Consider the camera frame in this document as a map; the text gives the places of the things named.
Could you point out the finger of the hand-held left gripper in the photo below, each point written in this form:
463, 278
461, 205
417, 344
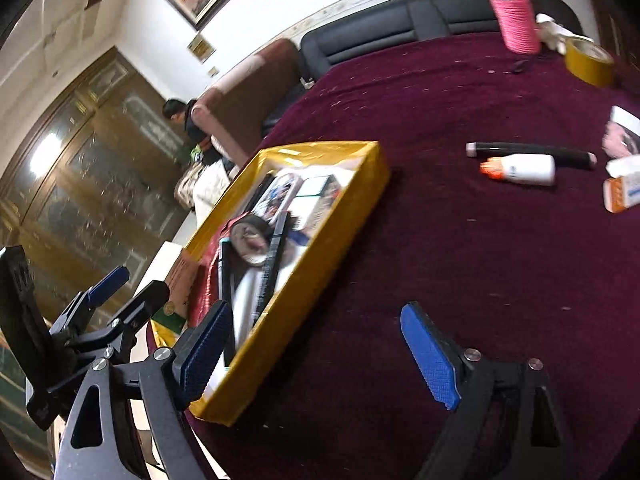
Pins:
107, 282
140, 310

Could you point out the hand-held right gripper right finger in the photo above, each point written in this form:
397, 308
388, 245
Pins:
430, 360

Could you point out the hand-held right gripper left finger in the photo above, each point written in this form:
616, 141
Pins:
200, 355

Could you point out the red foil packet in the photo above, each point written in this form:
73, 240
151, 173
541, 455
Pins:
205, 290

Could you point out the black marker with orange cap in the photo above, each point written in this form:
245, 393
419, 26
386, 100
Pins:
272, 265

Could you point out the black tape roll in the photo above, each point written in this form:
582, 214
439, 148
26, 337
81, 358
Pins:
267, 230

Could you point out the clear cartoon print pouch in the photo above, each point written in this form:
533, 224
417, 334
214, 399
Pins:
280, 195

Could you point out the yellow taped cardboard tray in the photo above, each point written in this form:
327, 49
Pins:
350, 195

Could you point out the blue and white box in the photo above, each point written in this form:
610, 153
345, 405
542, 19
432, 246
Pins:
320, 210

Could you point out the white glue bottle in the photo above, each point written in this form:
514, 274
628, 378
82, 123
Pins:
525, 169

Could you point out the black marker with white cap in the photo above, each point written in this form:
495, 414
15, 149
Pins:
525, 150

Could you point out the orange and white medicine box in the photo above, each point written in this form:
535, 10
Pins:
622, 192

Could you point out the small white box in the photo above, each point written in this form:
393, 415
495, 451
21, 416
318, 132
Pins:
625, 165

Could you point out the pink plush toy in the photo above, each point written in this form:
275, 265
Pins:
617, 141

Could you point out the wooden glass panel doors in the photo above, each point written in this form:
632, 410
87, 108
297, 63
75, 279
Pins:
100, 160

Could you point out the patterned beige blanket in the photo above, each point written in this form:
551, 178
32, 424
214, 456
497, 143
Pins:
200, 185

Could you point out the brown armchair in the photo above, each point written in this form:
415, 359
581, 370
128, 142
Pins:
240, 105

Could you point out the yellow tape roll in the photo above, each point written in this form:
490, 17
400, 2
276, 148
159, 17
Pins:
587, 72

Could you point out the black leather sofa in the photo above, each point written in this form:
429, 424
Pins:
380, 25

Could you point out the bottle in pink knitted sleeve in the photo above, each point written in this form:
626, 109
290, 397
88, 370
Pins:
515, 20

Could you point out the white gloves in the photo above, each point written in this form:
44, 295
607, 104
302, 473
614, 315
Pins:
550, 30

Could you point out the wall socket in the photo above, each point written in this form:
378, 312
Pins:
213, 71

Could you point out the small wall plaque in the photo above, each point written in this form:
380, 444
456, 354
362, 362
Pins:
201, 48

